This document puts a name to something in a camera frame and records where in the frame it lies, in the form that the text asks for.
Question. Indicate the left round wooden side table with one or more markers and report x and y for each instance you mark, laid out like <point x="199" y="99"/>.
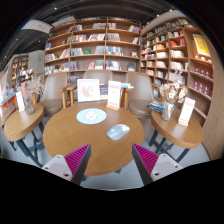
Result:
<point x="19" y="125"/>

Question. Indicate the white sign on wooden stand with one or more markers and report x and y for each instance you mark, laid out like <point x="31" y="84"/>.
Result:
<point x="114" y="92"/>

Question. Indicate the left brown armchair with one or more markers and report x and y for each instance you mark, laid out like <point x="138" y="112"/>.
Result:
<point x="55" y="93"/>

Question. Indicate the right wooden bookshelf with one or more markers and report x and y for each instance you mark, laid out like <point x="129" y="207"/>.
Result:
<point x="167" y="47"/>

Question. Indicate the centre wooden bookshelf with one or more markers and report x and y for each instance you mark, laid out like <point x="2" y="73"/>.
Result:
<point x="99" y="43"/>

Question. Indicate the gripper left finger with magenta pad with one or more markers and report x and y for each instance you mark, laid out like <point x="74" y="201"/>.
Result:
<point x="72" y="166"/>

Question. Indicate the round wooden centre table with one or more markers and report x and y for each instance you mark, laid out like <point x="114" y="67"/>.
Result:
<point x="63" y="133"/>

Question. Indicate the white framed picture card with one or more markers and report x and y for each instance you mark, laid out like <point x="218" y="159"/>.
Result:
<point x="88" y="90"/>

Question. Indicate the right round wooden side table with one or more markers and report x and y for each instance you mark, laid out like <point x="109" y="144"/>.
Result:
<point x="169" y="133"/>

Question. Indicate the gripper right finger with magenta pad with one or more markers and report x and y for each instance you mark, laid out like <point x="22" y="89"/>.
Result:
<point x="151" y="166"/>

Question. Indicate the white sign on right table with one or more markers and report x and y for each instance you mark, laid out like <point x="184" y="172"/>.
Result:
<point x="186" y="111"/>

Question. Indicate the right brown armchair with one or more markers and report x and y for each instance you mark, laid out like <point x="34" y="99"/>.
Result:
<point x="140" y="96"/>

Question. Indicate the glass vase with dried flowers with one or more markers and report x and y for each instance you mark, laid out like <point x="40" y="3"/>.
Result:
<point x="172" y="93"/>

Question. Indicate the yellow poster on shelf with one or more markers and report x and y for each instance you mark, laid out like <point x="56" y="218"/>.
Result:
<point x="201" y="47"/>

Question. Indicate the grey computer mouse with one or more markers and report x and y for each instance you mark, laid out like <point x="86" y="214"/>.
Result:
<point x="118" y="131"/>

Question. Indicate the round light blue mouse pad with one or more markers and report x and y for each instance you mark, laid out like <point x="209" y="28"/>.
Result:
<point x="91" y="116"/>

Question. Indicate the stack of books on chair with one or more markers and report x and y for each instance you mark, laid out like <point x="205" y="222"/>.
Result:
<point x="159" y="107"/>

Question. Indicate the far left wooden bookshelf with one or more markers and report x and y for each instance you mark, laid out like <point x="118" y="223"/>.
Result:
<point x="19" y="69"/>

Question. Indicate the white sign on left table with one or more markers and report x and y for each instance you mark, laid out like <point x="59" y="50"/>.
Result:
<point x="20" y="102"/>

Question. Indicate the round wooden side table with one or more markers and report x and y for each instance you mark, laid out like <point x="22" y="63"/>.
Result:
<point x="169" y="133"/>
<point x="19" y="125"/>

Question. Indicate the white sign on table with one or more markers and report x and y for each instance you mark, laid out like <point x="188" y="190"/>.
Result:
<point x="20" y="102"/>
<point x="186" y="111"/>

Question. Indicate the wooden bookshelf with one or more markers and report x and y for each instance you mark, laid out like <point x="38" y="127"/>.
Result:
<point x="99" y="43"/>
<point x="19" y="69"/>
<point x="167" y="47"/>

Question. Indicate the vase with pink dried flowers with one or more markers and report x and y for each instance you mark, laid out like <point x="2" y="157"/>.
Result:
<point x="27" y="89"/>

